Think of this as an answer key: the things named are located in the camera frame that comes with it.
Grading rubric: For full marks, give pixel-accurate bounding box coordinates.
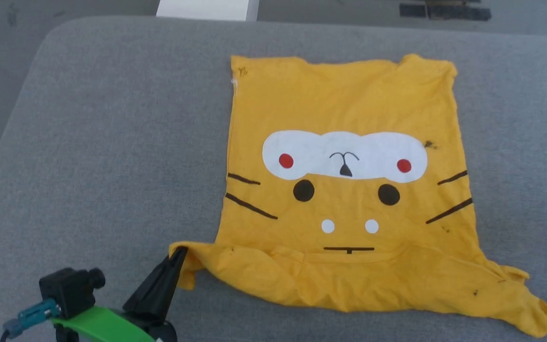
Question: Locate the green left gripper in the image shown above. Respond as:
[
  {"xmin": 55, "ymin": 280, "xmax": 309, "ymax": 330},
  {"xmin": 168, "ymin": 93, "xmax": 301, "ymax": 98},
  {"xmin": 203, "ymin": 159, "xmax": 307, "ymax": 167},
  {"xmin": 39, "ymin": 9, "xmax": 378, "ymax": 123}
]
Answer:
[{"xmin": 49, "ymin": 246, "xmax": 189, "ymax": 342}]

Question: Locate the yellow cartoon face t-shirt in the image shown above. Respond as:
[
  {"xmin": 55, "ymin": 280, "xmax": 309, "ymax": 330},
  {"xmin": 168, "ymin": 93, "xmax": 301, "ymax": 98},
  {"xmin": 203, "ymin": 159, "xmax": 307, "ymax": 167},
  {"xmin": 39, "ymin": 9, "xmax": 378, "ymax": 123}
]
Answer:
[{"xmin": 168, "ymin": 53, "xmax": 547, "ymax": 339}]

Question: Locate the black floor tape strip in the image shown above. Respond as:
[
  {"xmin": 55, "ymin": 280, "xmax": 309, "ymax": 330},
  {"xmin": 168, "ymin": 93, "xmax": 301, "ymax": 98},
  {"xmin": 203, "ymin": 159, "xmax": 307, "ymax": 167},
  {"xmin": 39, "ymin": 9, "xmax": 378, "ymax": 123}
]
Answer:
[{"xmin": 399, "ymin": 2, "xmax": 492, "ymax": 22}]

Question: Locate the white box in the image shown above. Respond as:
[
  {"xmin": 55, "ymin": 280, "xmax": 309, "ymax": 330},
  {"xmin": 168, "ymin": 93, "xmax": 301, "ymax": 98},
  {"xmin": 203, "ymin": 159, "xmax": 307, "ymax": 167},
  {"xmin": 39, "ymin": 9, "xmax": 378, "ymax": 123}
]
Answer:
[{"xmin": 156, "ymin": 0, "xmax": 260, "ymax": 22}]

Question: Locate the teal plug black cable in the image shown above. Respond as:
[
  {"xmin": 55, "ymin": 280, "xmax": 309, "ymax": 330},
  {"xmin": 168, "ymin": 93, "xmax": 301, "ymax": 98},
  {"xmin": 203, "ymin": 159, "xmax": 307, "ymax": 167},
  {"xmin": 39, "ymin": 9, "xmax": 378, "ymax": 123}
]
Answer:
[{"xmin": 0, "ymin": 298, "xmax": 61, "ymax": 342}]

